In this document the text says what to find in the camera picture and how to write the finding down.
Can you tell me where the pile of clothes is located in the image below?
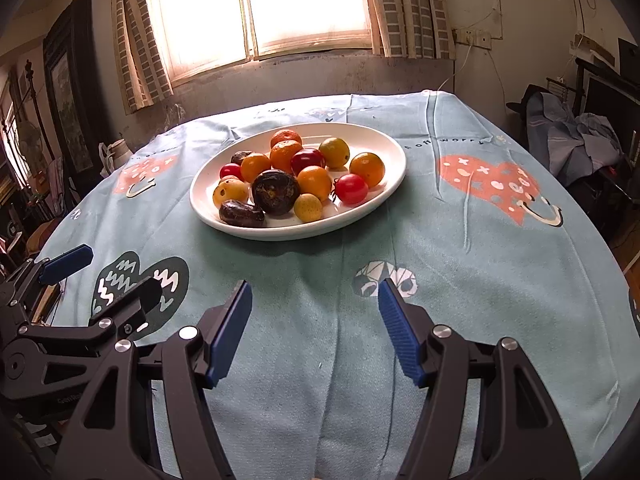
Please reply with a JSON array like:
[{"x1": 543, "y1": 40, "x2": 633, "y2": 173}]
[{"x1": 507, "y1": 85, "x2": 626, "y2": 186}]

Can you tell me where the small yellow fruit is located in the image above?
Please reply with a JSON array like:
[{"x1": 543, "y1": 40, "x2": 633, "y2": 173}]
[{"x1": 293, "y1": 193, "x2": 323, "y2": 223}]

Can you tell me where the checked curtain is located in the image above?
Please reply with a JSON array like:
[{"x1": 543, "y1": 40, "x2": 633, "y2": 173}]
[
  {"x1": 112, "y1": 0, "x2": 176, "y2": 113},
  {"x1": 362, "y1": 0, "x2": 456, "y2": 60}
]

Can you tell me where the small round orange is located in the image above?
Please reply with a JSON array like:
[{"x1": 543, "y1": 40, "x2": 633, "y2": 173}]
[
  {"x1": 240, "y1": 152, "x2": 272, "y2": 183},
  {"x1": 296, "y1": 165, "x2": 333, "y2": 202},
  {"x1": 349, "y1": 152, "x2": 385, "y2": 188}
]

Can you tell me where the dark framed picture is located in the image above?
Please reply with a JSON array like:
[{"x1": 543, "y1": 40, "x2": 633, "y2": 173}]
[{"x1": 42, "y1": 0, "x2": 108, "y2": 186}]

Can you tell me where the large red tomato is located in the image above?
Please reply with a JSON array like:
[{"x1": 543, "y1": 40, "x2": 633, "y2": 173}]
[{"x1": 334, "y1": 173, "x2": 369, "y2": 205}]

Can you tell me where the black monitor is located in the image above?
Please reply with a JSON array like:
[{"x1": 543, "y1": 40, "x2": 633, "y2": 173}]
[{"x1": 580, "y1": 37, "x2": 640, "y2": 156}]

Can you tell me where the white round plate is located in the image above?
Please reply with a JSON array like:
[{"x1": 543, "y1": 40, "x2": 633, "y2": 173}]
[{"x1": 189, "y1": 122, "x2": 407, "y2": 242}]

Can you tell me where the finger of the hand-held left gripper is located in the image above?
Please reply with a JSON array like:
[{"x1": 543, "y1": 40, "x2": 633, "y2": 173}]
[
  {"x1": 0, "y1": 244, "x2": 95, "y2": 311},
  {"x1": 20, "y1": 276, "x2": 163, "y2": 356}
]

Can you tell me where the spotted yellow fruit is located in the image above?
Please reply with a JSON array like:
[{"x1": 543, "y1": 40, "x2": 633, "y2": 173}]
[{"x1": 212, "y1": 178, "x2": 250, "y2": 209}]

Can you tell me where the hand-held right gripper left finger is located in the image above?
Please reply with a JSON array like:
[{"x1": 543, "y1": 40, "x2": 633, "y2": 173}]
[{"x1": 52, "y1": 280, "x2": 253, "y2": 480}]

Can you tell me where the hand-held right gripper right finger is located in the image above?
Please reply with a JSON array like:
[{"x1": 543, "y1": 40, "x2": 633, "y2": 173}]
[{"x1": 377, "y1": 279, "x2": 583, "y2": 480}]

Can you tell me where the window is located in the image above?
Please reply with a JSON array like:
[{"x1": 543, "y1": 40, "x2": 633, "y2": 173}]
[{"x1": 145, "y1": 0, "x2": 381, "y2": 83}]

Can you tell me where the orange mandarin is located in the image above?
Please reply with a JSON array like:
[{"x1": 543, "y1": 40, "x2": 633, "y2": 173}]
[
  {"x1": 270, "y1": 129, "x2": 303, "y2": 150},
  {"x1": 270, "y1": 140, "x2": 304, "y2": 173}
]

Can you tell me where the yellow-green plum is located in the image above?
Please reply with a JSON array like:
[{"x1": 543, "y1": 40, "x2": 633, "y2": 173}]
[{"x1": 318, "y1": 137, "x2": 351, "y2": 170}]

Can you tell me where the dark purple passion fruit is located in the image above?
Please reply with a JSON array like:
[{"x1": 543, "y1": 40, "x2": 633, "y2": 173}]
[{"x1": 251, "y1": 170, "x2": 302, "y2": 217}]

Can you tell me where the dark red plum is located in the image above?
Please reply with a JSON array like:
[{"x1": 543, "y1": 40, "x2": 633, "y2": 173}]
[{"x1": 290, "y1": 148, "x2": 326, "y2": 177}]

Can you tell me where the white pitcher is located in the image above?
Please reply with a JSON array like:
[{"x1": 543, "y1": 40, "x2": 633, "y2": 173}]
[{"x1": 99, "y1": 139, "x2": 133, "y2": 176}]

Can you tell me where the white cable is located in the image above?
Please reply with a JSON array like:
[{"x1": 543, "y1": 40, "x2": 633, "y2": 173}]
[{"x1": 439, "y1": 41, "x2": 473, "y2": 92}]

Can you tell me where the white wall power strip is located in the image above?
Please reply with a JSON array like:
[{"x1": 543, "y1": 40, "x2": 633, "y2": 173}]
[{"x1": 452, "y1": 29, "x2": 492, "y2": 47}]

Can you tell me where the oblong dark purple fruit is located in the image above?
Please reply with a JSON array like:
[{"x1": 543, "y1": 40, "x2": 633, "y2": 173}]
[{"x1": 218, "y1": 199, "x2": 266, "y2": 227}]

